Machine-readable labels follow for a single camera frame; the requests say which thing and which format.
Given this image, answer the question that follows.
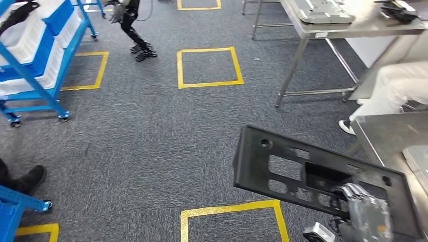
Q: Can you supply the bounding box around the robot's grey right hand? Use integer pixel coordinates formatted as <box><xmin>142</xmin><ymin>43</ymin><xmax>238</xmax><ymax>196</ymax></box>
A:
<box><xmin>329</xmin><ymin>183</ymin><xmax>394</xmax><ymax>242</ymax></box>

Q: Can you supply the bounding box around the black license plate bracket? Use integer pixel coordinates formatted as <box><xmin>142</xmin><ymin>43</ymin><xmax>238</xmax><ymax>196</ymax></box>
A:
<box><xmin>233</xmin><ymin>125</ymin><xmax>422</xmax><ymax>241</ymax></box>

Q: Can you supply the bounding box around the stainless steel workbench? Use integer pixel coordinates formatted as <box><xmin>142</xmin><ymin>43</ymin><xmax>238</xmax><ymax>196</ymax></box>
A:
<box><xmin>346</xmin><ymin>111</ymin><xmax>428</xmax><ymax>242</ymax></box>

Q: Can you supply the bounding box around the white panel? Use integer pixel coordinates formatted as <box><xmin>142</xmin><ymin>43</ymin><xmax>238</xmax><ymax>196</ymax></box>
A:
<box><xmin>344</xmin><ymin>35</ymin><xmax>399</xmax><ymax>69</ymax></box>

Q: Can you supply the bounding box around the black device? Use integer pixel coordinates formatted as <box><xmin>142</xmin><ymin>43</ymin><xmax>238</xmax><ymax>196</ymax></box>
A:
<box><xmin>374</xmin><ymin>0</ymin><xmax>419</xmax><ymax>25</ymax></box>

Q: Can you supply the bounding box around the grey moulded tray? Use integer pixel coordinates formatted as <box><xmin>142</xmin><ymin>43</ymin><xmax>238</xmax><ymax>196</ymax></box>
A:
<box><xmin>289</xmin><ymin>0</ymin><xmax>356</xmax><ymax>25</ymax></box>

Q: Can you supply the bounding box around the white plastic storage bin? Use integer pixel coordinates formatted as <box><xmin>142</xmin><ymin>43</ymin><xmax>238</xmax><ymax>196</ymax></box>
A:
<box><xmin>0</xmin><ymin>43</ymin><xmax>64</xmax><ymax>96</ymax></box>
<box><xmin>0</xmin><ymin>13</ymin><xmax>46</xmax><ymax>66</ymax></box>
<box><xmin>55</xmin><ymin>12</ymin><xmax>83</xmax><ymax>49</ymax></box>

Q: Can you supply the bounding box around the blue wheeled bin rack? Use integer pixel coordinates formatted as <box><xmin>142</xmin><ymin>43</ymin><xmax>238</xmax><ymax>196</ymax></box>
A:
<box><xmin>0</xmin><ymin>0</ymin><xmax>106</xmax><ymax>128</ymax></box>

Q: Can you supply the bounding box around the blue plastic storage bin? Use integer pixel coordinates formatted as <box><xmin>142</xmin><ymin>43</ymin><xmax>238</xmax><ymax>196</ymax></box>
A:
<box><xmin>43</xmin><ymin>0</ymin><xmax>75</xmax><ymax>36</ymax></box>
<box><xmin>0</xmin><ymin>26</ymin><xmax>56</xmax><ymax>81</ymax></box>

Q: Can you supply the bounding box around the black jagged plastic piece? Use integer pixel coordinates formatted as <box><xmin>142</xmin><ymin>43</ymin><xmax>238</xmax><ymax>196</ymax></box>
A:
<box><xmin>0</xmin><ymin>1</ymin><xmax>41</xmax><ymax>36</ymax></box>

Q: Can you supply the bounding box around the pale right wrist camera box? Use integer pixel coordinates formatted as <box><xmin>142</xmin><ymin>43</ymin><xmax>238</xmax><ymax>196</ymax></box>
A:
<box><xmin>302</xmin><ymin>222</ymin><xmax>336</xmax><ymax>242</ymax></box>

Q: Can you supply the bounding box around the steel frame table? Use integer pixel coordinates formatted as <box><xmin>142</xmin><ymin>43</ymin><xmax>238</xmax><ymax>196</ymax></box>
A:
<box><xmin>250</xmin><ymin>0</ymin><xmax>428</xmax><ymax>109</ymax></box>

